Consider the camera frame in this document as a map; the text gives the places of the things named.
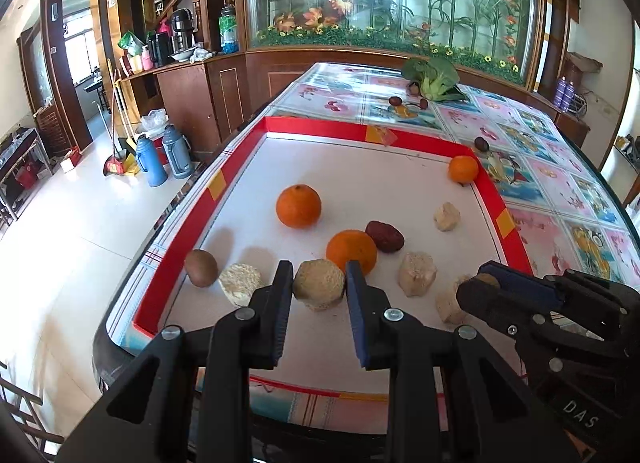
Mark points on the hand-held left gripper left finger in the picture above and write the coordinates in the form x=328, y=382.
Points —
x=285, y=313

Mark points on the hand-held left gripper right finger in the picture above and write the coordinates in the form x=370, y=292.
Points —
x=356, y=323

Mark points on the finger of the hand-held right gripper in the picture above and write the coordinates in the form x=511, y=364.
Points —
x=490, y=308
x=525, y=285

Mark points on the orange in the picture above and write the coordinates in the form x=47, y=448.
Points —
x=351, y=252
x=462, y=169
x=298, y=206

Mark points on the brown kiwi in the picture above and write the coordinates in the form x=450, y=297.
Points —
x=201, y=268

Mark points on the red-rimmed white tray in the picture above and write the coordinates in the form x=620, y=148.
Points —
x=360, y=178

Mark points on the printed tablecloth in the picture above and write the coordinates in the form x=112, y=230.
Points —
x=550, y=183

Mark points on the dark dining table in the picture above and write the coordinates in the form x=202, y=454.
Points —
x=107, y=358

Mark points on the grey thermos flask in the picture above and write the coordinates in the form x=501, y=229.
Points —
x=176, y=153

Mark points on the purple spray can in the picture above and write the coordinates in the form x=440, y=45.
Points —
x=561, y=92
x=571, y=94

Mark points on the blue thermos flask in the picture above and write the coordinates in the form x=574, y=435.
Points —
x=151, y=163

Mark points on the red broom and dustpan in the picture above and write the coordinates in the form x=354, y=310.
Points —
x=131, y=145

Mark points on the wooden cabinet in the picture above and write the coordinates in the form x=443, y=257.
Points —
x=225, y=93

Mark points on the green leafy vegetable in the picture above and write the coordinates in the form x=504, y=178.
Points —
x=435, y=75

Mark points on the white plastic bag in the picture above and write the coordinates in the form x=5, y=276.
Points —
x=155, y=120

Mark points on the red cardboard box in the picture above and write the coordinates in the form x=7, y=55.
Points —
x=72, y=159

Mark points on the white cloth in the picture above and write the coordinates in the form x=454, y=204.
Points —
x=202, y=54

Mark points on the white bowl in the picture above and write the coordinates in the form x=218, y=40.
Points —
x=182, y=55

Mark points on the wooden chair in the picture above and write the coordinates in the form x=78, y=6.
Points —
x=20, y=403

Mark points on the pink cup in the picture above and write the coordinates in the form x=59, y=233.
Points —
x=146, y=60

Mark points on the green plastic bottle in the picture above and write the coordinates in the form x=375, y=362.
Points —
x=228, y=30

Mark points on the red bag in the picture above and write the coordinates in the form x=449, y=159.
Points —
x=27, y=176

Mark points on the black kettle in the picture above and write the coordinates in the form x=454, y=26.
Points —
x=160, y=49

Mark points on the steel thermos jug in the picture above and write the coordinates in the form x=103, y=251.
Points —
x=181, y=29

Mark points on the metal side table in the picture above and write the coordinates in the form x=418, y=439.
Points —
x=20, y=153

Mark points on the green packet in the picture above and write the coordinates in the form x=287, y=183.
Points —
x=129, y=43

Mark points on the wooden door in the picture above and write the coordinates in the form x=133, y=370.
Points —
x=57, y=68

